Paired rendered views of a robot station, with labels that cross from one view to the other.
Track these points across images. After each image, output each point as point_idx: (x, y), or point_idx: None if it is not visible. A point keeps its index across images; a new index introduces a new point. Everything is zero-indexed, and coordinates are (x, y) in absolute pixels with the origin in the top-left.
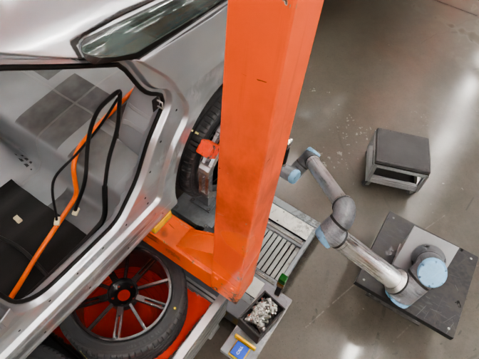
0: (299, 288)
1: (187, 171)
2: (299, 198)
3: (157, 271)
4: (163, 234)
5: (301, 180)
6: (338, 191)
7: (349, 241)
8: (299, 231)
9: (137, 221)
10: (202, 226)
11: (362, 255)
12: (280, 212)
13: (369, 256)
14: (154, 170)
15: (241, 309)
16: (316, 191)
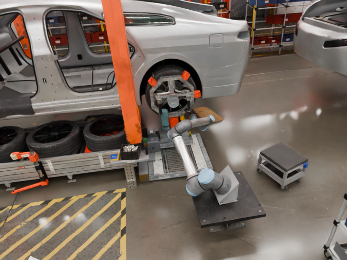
0: (176, 183)
1: (145, 90)
2: (219, 159)
3: None
4: None
5: (228, 155)
6: (191, 120)
7: (177, 138)
8: (199, 165)
9: (118, 95)
10: (160, 137)
11: (179, 148)
12: (200, 155)
13: (183, 151)
14: None
15: (143, 168)
16: (230, 161)
